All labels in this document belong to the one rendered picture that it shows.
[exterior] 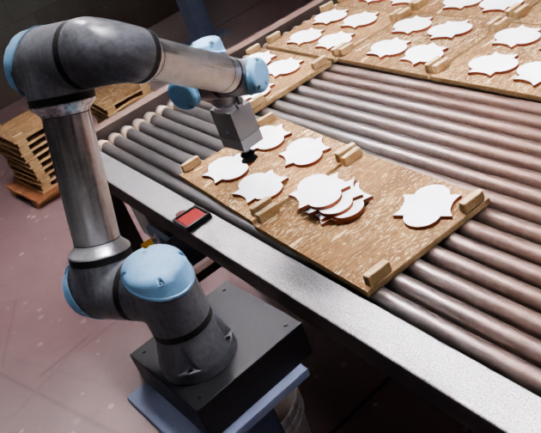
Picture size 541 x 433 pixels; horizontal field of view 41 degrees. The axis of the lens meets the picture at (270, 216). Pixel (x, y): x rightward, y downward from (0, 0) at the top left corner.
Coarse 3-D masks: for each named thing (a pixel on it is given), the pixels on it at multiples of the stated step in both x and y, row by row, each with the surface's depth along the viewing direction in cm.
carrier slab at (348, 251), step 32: (384, 160) 175; (384, 192) 163; (256, 224) 169; (288, 224) 165; (320, 224) 161; (352, 224) 157; (384, 224) 153; (448, 224) 146; (320, 256) 151; (352, 256) 148; (384, 256) 144; (416, 256) 142
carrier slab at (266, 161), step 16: (288, 128) 205; (304, 128) 202; (288, 144) 197; (336, 144) 189; (208, 160) 205; (256, 160) 196; (272, 160) 193; (336, 160) 182; (192, 176) 200; (288, 176) 183; (304, 176) 180; (208, 192) 189; (224, 192) 186; (288, 192) 176; (240, 208) 177
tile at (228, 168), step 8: (216, 160) 201; (224, 160) 199; (232, 160) 198; (240, 160) 196; (208, 168) 198; (216, 168) 197; (224, 168) 195; (232, 168) 194; (240, 168) 192; (248, 168) 192; (208, 176) 195; (216, 176) 193; (224, 176) 191; (232, 176) 190; (240, 176) 189; (216, 184) 191
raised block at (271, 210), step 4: (272, 204) 169; (276, 204) 169; (264, 208) 169; (268, 208) 168; (272, 208) 168; (276, 208) 169; (260, 212) 168; (264, 212) 168; (268, 212) 168; (272, 212) 169; (276, 212) 169; (256, 216) 168; (260, 216) 167; (264, 216) 168; (268, 216) 169; (260, 220) 168; (264, 220) 168
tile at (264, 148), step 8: (264, 128) 208; (272, 128) 206; (280, 128) 205; (264, 136) 204; (272, 136) 202; (280, 136) 201; (288, 136) 201; (256, 144) 201; (264, 144) 199; (272, 144) 198; (280, 144) 197
